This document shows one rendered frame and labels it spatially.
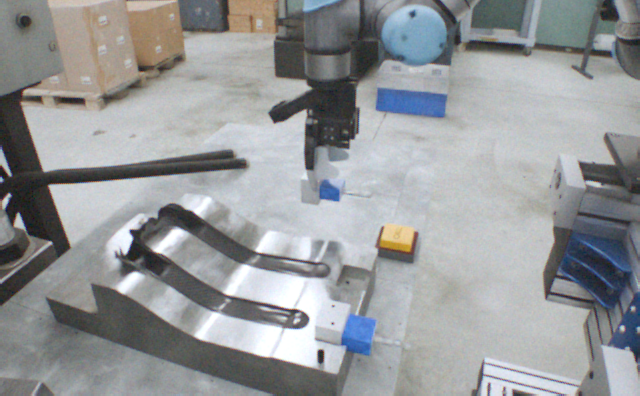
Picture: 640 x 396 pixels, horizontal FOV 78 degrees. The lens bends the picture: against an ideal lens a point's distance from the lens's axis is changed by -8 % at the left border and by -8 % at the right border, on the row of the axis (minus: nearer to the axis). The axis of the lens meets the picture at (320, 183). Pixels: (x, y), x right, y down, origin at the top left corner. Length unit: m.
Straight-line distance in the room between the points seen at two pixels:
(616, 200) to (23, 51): 1.28
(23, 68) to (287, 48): 3.73
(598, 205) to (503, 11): 6.22
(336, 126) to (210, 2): 6.84
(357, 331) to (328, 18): 0.45
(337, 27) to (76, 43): 3.84
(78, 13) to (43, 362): 3.73
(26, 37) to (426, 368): 1.60
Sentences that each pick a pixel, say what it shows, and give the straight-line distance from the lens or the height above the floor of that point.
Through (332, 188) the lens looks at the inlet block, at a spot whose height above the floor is 0.94.
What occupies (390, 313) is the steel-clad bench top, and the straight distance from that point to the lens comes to 0.77.
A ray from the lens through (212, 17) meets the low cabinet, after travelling 7.54.
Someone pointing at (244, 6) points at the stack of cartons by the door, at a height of 0.42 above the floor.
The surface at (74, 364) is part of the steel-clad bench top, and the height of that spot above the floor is 0.80.
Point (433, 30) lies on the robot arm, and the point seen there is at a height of 1.26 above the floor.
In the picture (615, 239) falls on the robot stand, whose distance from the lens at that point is 0.91.
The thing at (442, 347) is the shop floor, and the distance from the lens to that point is 1.79.
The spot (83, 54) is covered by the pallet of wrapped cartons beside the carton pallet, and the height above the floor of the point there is 0.51.
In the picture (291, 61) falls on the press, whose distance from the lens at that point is 4.71.
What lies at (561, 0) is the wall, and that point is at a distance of 7.07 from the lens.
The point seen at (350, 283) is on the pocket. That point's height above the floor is 0.86.
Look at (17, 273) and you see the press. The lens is 1.06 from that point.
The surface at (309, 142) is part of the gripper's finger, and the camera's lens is 0.74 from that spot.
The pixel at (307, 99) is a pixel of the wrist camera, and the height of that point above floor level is 1.11.
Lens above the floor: 1.36
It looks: 30 degrees down
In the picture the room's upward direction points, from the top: straight up
